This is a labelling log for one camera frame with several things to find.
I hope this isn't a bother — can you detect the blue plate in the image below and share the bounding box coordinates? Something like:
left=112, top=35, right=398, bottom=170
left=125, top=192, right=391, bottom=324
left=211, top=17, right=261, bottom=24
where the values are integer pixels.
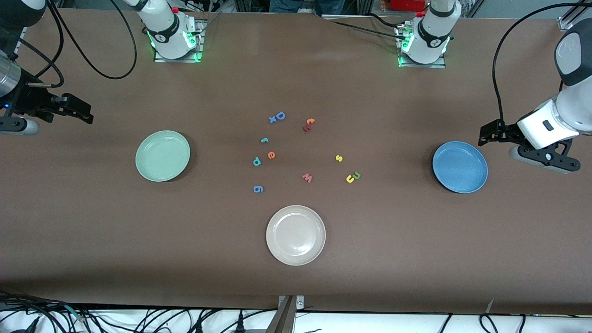
left=432, top=141, right=488, bottom=194

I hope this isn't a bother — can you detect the light green plate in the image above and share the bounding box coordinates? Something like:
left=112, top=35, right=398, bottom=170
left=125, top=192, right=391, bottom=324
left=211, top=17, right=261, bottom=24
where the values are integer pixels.
left=135, top=130, right=191, bottom=182

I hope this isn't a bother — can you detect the red box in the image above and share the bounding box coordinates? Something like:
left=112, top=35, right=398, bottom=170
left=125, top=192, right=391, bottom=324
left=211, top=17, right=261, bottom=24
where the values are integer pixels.
left=388, top=0, right=428, bottom=12

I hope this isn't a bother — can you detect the beige plate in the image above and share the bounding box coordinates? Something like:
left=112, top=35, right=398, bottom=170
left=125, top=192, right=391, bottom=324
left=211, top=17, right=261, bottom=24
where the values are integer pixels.
left=266, top=205, right=327, bottom=266

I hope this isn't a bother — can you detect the person in blue jeans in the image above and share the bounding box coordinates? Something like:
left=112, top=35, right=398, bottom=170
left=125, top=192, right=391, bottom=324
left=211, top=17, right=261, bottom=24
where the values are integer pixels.
left=269, top=0, right=340, bottom=14

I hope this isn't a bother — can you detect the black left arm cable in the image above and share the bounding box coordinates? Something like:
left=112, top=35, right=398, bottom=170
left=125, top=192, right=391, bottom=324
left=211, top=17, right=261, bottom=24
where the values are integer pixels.
left=492, top=2, right=592, bottom=123

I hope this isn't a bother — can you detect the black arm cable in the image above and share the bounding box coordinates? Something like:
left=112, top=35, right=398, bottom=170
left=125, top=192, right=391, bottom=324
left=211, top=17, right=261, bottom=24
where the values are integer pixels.
left=16, top=0, right=138, bottom=88
left=492, top=2, right=592, bottom=123

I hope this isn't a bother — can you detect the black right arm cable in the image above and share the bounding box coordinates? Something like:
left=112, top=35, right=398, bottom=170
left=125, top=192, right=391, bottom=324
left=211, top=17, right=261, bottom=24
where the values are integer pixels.
left=16, top=0, right=138, bottom=88

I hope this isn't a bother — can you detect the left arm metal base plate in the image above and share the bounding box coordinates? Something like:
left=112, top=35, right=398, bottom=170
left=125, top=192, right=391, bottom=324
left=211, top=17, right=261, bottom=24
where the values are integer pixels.
left=397, top=23, right=447, bottom=69

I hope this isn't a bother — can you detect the aluminium frame corner profile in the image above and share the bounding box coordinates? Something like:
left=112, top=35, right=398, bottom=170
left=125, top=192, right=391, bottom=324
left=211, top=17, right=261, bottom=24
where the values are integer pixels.
left=557, top=4, right=584, bottom=31

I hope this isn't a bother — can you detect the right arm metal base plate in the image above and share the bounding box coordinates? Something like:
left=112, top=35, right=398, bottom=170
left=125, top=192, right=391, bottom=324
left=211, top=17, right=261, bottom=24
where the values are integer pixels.
left=154, top=18, right=207, bottom=63

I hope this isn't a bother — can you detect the black table cable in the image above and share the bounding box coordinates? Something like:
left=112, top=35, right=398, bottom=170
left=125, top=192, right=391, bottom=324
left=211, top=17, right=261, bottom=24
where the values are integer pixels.
left=331, top=19, right=399, bottom=38
left=368, top=13, right=419, bottom=28

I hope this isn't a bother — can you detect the thick black floor cable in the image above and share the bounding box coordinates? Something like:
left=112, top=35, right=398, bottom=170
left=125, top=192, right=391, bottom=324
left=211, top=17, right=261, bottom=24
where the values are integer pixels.
left=0, top=290, right=93, bottom=333

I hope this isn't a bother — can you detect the metal table edge bracket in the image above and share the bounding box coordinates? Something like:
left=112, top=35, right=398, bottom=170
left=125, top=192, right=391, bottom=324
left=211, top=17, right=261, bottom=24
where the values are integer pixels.
left=265, top=295, right=306, bottom=333

